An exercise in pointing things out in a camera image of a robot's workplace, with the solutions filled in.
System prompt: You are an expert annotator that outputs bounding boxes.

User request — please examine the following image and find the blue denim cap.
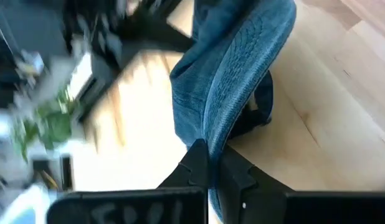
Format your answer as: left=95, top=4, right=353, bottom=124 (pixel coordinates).
left=169, top=0, right=298, bottom=224

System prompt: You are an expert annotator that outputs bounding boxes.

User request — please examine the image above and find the green artificial plant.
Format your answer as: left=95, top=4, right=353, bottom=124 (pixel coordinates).
left=11, top=88, right=80, bottom=162

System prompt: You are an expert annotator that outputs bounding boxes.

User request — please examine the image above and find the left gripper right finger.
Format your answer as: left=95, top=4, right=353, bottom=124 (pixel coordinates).
left=217, top=144, right=295, bottom=224

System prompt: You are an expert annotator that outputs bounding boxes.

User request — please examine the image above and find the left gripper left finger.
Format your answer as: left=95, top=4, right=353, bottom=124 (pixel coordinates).
left=157, top=138, right=209, bottom=190

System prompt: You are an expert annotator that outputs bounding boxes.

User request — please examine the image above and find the black aluminium table frame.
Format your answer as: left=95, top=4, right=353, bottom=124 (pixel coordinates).
left=75, top=74, right=118, bottom=123

